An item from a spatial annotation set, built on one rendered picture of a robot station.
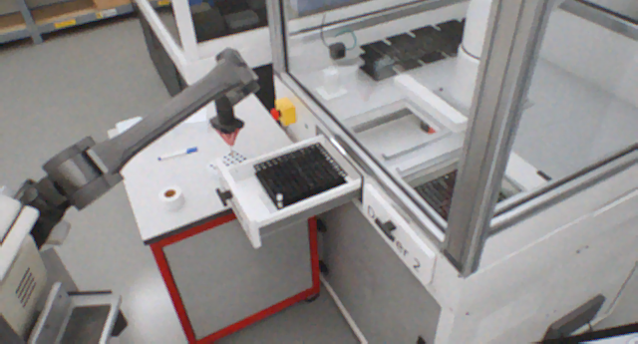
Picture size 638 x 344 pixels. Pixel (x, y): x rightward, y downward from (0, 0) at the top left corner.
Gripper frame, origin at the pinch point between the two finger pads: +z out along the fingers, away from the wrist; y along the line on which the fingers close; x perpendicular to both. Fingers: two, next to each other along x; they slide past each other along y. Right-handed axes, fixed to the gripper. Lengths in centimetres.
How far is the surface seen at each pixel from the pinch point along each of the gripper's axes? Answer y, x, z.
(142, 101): 178, -64, 85
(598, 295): -115, -59, 50
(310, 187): -36.6, 2.3, -2.3
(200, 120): 23.3, -6.0, 3.8
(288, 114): -8.0, -20.2, -4.1
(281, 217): -38.2, 16.4, -2.5
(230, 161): -1.6, 2.4, 5.3
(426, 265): -77, 8, -4
